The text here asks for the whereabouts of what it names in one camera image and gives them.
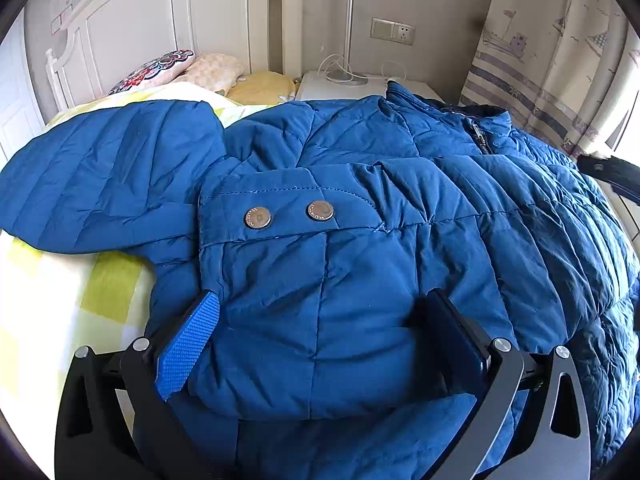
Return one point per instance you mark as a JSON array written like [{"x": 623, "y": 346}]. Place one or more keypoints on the wall socket panel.
[{"x": 392, "y": 31}]

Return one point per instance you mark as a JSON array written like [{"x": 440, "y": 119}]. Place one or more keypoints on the white nightstand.
[{"x": 340, "y": 91}]

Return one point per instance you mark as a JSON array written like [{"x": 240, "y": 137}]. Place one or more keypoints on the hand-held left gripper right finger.
[{"x": 462, "y": 340}]

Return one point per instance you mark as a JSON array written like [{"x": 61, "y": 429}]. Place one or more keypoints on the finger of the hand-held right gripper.
[{"x": 612, "y": 170}]

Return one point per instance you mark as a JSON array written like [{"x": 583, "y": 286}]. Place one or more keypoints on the cream checkered pillow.
[{"x": 212, "y": 72}]

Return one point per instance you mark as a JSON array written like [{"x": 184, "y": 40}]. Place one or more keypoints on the window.
[{"x": 631, "y": 130}]

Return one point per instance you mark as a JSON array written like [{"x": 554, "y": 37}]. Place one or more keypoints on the floral patterned pillow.
[{"x": 150, "y": 72}]

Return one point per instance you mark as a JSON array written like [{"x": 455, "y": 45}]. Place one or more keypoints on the blue puffer jacket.
[{"x": 350, "y": 270}]

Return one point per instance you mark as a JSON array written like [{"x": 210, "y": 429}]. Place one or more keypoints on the white wooden headboard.
[{"x": 140, "y": 20}]

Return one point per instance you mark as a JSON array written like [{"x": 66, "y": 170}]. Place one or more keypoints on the yellow pillow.
[{"x": 262, "y": 87}]

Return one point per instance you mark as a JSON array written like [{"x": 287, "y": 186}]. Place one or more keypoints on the boat print curtain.
[{"x": 540, "y": 45}]

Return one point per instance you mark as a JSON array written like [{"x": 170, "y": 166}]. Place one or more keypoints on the yellow checkered bed sheet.
[{"x": 50, "y": 305}]

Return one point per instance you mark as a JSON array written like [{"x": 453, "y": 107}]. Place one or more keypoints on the white door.
[{"x": 17, "y": 95}]

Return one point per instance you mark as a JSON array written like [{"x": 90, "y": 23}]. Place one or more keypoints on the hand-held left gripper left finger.
[{"x": 187, "y": 345}]

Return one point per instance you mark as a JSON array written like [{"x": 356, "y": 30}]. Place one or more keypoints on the silver table lamp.
[{"x": 351, "y": 20}]

